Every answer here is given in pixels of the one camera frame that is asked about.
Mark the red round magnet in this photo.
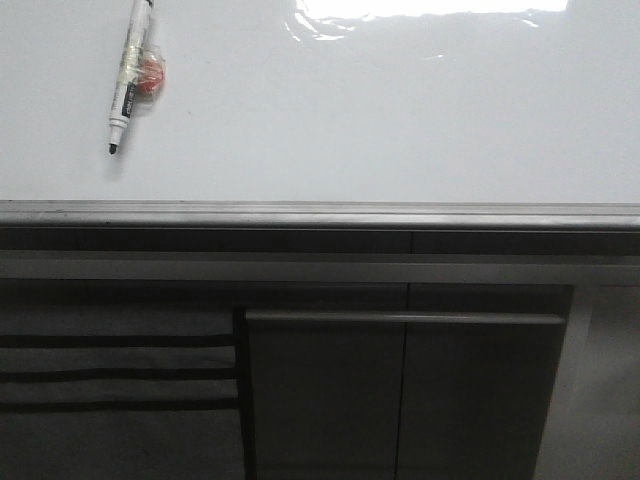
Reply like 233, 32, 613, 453
136, 48, 166, 99

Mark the white whiteboard marker pen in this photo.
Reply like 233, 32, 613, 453
108, 0, 154, 155

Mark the white glossy whiteboard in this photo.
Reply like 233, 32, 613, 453
1, 1, 639, 203

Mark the grey cabinet with doors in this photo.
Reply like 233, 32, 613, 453
246, 285, 573, 479

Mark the grey drawer unit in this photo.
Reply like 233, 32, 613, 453
1, 306, 245, 479

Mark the grey aluminium whiteboard frame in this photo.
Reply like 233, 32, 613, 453
1, 200, 639, 231

